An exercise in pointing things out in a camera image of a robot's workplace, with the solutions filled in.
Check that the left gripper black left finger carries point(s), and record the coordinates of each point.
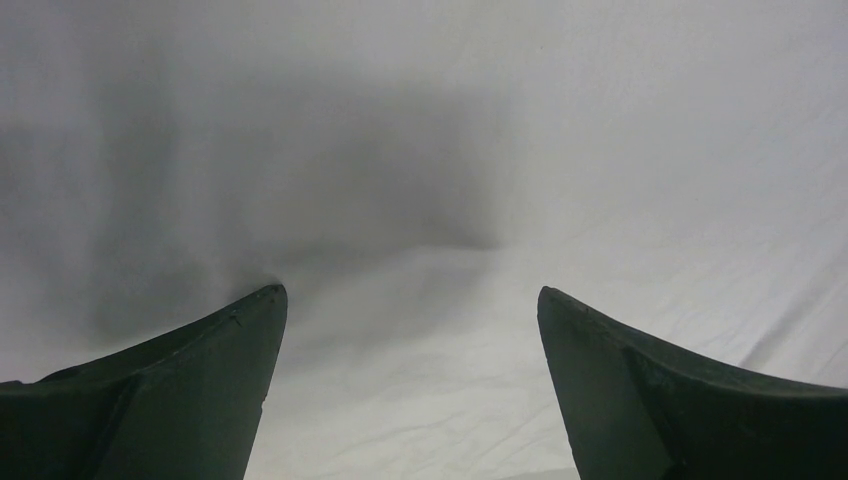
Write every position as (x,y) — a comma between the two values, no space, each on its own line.
(183,405)

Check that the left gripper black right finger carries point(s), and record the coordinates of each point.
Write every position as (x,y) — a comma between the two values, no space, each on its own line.
(635,406)

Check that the white t shirt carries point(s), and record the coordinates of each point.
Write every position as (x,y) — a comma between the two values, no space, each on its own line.
(414,172)

